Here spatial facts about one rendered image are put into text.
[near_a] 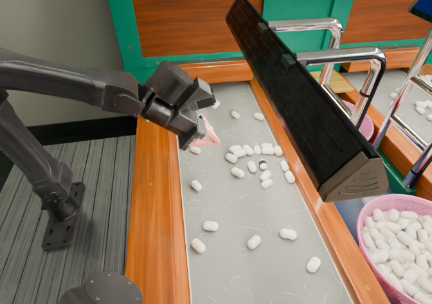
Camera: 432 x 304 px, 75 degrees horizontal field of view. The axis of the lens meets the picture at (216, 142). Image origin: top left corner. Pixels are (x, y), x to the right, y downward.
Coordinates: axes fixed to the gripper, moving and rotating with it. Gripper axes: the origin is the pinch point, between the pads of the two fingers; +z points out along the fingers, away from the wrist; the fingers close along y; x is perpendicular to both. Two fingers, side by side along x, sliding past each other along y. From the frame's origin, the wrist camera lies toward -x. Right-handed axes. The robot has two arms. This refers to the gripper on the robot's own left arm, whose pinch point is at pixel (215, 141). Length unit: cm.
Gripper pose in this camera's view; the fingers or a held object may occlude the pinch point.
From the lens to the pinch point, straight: 69.0
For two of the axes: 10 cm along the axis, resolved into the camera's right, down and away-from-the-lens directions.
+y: -1.6, -6.6, 7.4
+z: 7.4, 4.1, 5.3
